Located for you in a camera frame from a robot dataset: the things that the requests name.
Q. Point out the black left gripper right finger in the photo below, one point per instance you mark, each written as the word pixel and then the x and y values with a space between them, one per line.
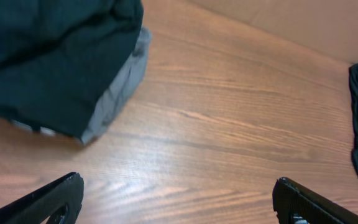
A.
pixel 295 203

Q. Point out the black shorts with white waistband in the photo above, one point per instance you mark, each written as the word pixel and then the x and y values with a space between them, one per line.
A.
pixel 57 14

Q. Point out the grey folded garment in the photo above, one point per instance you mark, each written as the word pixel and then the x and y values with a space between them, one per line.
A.
pixel 120 87

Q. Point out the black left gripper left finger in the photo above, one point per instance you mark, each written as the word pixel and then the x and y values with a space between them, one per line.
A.
pixel 58 202

